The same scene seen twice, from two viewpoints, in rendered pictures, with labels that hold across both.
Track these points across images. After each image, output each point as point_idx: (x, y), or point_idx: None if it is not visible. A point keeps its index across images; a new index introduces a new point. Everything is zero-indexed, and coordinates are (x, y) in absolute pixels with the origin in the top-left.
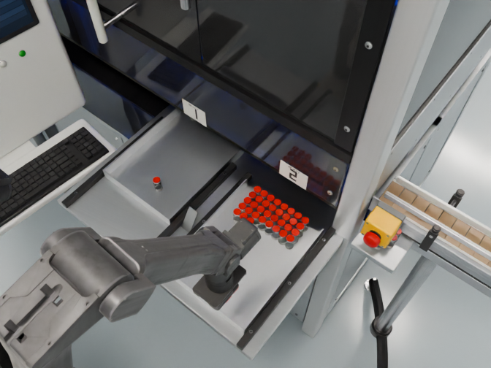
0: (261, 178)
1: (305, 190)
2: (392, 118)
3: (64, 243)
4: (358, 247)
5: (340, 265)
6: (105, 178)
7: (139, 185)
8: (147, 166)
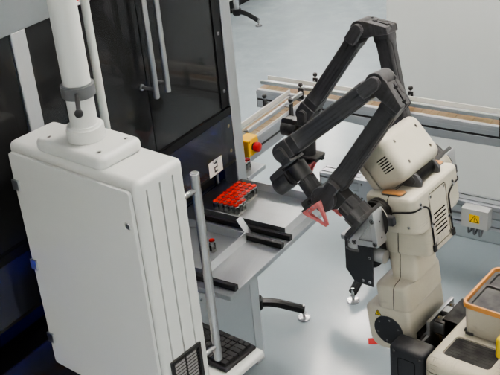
0: None
1: (207, 196)
2: (234, 59)
3: (358, 20)
4: (251, 175)
5: None
6: None
7: (211, 260)
8: None
